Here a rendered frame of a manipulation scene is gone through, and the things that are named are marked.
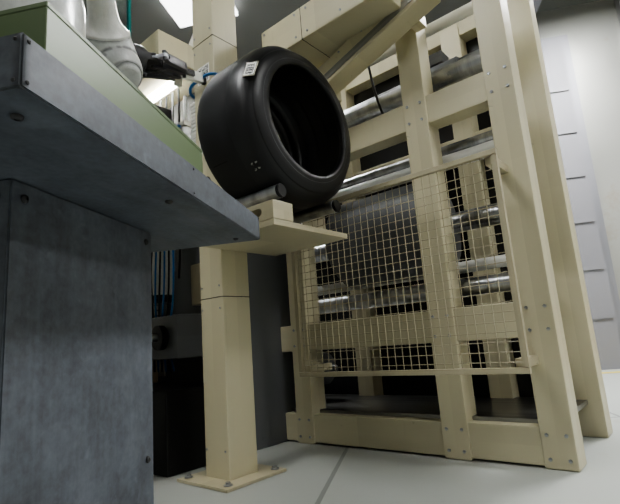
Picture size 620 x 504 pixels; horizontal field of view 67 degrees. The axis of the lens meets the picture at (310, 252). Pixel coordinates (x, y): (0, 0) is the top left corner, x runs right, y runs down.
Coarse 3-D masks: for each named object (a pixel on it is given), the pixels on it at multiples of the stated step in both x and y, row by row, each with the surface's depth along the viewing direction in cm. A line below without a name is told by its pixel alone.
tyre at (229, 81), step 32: (288, 64) 155; (224, 96) 144; (256, 96) 140; (288, 96) 185; (320, 96) 180; (224, 128) 144; (256, 128) 140; (288, 128) 191; (320, 128) 187; (224, 160) 148; (288, 160) 146; (320, 160) 188; (288, 192) 149; (320, 192) 157
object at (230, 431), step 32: (192, 0) 197; (224, 0) 194; (224, 32) 191; (224, 64) 187; (224, 256) 170; (224, 288) 167; (224, 320) 165; (224, 352) 162; (224, 384) 161; (224, 416) 159; (224, 448) 158; (256, 448) 165
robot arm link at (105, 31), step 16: (96, 0) 95; (112, 0) 97; (96, 16) 96; (112, 16) 97; (96, 32) 97; (112, 32) 98; (128, 32) 102; (112, 48) 98; (128, 48) 101; (128, 64) 98
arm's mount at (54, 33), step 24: (0, 24) 43; (24, 24) 42; (48, 24) 42; (48, 48) 42; (72, 48) 45; (96, 48) 49; (96, 72) 48; (120, 72) 53; (120, 96) 52; (144, 96) 57; (144, 120) 57; (168, 120) 63; (168, 144) 62; (192, 144) 70
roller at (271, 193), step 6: (270, 186) 145; (276, 186) 142; (282, 186) 144; (258, 192) 147; (264, 192) 145; (270, 192) 144; (276, 192) 142; (282, 192) 143; (240, 198) 153; (246, 198) 151; (252, 198) 149; (258, 198) 147; (264, 198) 146; (270, 198) 145; (276, 198) 144; (246, 204) 151; (252, 204) 150
